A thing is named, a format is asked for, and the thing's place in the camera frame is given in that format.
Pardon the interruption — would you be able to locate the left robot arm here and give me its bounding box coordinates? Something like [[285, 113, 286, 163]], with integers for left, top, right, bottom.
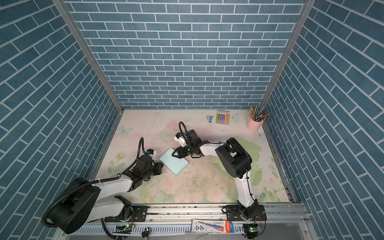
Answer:
[[41, 155, 164, 234]]

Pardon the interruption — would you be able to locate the pink pencil cup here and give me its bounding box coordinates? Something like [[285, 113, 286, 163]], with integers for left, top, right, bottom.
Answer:
[[246, 117, 264, 133]]

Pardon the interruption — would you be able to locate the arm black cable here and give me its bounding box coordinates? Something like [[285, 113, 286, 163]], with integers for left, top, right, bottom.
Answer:
[[178, 121, 193, 151], [119, 137, 148, 178]]

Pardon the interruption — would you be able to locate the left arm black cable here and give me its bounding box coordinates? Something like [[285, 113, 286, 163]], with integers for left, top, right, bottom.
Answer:
[[119, 137, 148, 178]]

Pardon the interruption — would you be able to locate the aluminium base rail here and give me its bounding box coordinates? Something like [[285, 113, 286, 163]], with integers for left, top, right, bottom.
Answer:
[[52, 202, 319, 240]]

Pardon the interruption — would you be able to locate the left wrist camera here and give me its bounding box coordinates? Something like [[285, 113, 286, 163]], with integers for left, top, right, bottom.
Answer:
[[146, 149, 157, 161]]

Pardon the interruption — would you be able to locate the red white blue package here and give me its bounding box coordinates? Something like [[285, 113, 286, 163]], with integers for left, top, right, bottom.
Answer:
[[192, 219, 235, 234]]

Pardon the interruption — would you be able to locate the coloured marker pack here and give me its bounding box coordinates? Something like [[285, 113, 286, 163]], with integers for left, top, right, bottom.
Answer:
[[216, 110, 230, 126]]

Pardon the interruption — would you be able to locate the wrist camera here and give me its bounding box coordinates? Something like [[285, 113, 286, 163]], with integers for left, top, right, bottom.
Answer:
[[146, 149, 157, 161], [174, 133, 187, 147]]

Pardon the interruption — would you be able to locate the light green paper box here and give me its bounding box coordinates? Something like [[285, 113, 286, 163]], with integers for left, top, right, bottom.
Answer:
[[212, 136, 263, 186]]

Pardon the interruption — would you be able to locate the light blue paper box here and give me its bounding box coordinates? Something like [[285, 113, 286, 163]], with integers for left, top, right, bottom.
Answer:
[[160, 148, 189, 177]]

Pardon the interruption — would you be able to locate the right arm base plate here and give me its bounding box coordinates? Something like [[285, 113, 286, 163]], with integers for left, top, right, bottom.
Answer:
[[222, 203, 267, 222]]

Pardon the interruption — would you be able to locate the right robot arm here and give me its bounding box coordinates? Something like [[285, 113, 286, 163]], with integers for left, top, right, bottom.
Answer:
[[172, 130, 259, 220]]

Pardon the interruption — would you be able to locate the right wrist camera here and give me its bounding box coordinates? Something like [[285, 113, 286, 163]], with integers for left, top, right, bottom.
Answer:
[[174, 133, 187, 147]]

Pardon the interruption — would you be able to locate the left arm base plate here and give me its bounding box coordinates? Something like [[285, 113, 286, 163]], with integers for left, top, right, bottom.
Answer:
[[105, 206, 148, 223]]

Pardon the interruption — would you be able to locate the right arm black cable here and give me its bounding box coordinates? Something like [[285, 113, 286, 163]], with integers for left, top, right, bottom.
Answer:
[[178, 121, 193, 151]]

